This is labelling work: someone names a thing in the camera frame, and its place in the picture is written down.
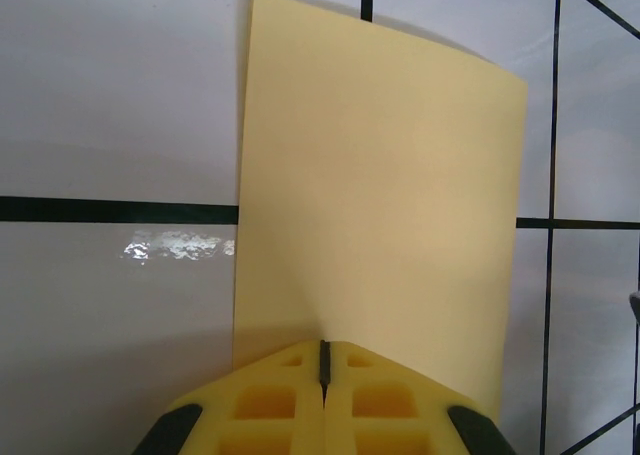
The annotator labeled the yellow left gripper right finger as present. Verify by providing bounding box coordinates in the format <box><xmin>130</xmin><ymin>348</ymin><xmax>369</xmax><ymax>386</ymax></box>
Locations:
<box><xmin>323</xmin><ymin>339</ymin><xmax>517</xmax><ymax>455</ymax></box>

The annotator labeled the yellow cloth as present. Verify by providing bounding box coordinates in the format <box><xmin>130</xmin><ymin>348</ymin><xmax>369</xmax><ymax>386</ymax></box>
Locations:
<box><xmin>232</xmin><ymin>0</ymin><xmax>530</xmax><ymax>422</ymax></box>

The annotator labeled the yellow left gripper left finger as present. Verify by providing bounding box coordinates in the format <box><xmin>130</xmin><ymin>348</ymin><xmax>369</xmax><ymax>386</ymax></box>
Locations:
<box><xmin>132</xmin><ymin>339</ymin><xmax>327</xmax><ymax>455</ymax></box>

